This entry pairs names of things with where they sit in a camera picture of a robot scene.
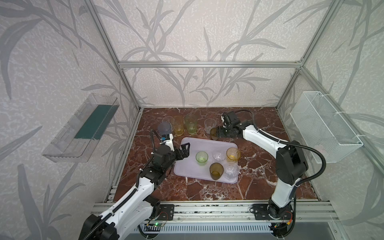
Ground white wire basket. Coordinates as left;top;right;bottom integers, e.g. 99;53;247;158
291;91;364;163

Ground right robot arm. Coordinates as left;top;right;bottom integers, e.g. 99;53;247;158
217;109;327;219

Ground brown textured cup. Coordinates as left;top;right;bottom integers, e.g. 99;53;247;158
209;163;224;181
210;128;219;141

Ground small green cup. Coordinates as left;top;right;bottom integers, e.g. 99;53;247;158
196;151;209;166

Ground small yellow cup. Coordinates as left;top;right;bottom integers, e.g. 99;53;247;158
226;148;241;163

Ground tall blue frosted cup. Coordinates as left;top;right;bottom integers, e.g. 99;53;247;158
158;122;172;136

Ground tall green plastic cup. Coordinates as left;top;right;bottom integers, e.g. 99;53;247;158
184;115;198;135

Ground small clear faceted glass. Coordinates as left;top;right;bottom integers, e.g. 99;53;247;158
224;162;240;182

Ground clear plastic wall bin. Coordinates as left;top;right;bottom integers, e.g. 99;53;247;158
42;94;120;163

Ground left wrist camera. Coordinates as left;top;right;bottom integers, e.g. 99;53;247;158
160;134;174;152

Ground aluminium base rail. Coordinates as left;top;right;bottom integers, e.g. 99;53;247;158
86;200;343;224

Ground clear faceted cup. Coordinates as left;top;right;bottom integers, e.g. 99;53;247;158
204;118;217;134

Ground tall yellow plastic cup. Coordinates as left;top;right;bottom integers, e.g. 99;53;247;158
172;116;185;137

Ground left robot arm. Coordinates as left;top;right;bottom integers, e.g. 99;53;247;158
79;131;191;240

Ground lavender plastic tray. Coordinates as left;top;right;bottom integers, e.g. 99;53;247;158
174;137;238;181

